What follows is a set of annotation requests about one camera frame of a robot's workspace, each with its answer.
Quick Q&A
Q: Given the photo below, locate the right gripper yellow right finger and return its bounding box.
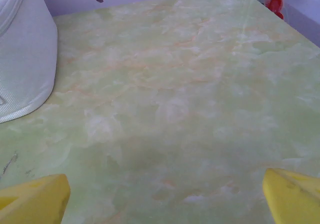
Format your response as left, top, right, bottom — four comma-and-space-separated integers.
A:
261, 168, 320, 224

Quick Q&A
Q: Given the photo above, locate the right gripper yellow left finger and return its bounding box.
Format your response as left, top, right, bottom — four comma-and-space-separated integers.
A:
0, 173, 72, 224

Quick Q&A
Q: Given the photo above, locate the white zip medicine case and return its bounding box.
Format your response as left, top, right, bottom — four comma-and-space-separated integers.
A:
0, 0, 59, 124

